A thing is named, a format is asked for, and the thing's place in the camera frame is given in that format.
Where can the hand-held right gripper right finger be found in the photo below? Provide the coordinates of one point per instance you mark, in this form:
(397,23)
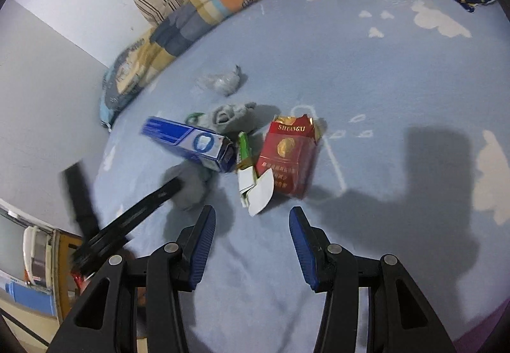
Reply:
(301,245)

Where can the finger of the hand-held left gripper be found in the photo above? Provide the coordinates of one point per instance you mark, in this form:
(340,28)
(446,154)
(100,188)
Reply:
(79,197)
(139,209)

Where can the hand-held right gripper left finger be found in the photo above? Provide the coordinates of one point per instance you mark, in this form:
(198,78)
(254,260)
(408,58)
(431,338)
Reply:
(203,245)

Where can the grey sock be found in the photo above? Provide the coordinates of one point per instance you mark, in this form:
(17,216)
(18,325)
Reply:
(231,118)
(191,185)

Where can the green white small carton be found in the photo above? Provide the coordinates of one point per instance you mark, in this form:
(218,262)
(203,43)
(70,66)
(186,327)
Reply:
(255,189)

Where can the blue toothpaste box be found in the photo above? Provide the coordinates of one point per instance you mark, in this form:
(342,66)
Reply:
(179,136)

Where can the red cigarette pack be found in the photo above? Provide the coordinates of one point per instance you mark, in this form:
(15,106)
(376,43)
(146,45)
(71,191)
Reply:
(285,162)

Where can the clear plastic wrap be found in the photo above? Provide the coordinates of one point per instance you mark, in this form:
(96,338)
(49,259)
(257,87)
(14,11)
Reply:
(223,82)

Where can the white plastic object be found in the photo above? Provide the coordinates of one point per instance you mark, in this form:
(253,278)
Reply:
(30,249)

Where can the blue plastic container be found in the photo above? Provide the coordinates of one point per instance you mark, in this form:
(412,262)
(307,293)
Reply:
(32,297)

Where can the patchwork cartoon quilt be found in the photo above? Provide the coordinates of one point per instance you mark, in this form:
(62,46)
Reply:
(191,22)

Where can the yellow wooden frame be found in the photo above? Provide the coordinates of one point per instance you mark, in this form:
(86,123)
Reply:
(63,265)

